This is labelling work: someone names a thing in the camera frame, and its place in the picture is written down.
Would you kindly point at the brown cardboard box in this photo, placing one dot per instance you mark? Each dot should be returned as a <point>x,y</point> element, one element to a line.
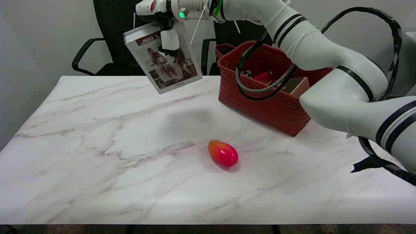
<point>292,85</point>

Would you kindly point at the white printed product box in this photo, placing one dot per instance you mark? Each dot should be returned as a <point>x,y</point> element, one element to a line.
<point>146,65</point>

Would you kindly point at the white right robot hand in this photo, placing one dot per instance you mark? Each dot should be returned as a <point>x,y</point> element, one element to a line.
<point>156,8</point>

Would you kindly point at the small white black item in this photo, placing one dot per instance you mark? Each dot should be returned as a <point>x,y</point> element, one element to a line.
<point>246,73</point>

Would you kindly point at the black mesh office chair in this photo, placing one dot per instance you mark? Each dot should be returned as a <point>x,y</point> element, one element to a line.
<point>227,32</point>
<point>113,19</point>

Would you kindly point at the red orange mango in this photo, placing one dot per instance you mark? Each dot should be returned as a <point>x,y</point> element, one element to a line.
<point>223,153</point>

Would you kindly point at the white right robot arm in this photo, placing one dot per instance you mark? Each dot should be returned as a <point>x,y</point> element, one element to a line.
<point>338,65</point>

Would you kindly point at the pink pen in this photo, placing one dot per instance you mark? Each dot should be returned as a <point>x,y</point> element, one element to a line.
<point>262,76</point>

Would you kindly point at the red woven basket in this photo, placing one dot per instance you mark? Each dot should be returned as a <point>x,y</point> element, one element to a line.
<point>266,109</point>

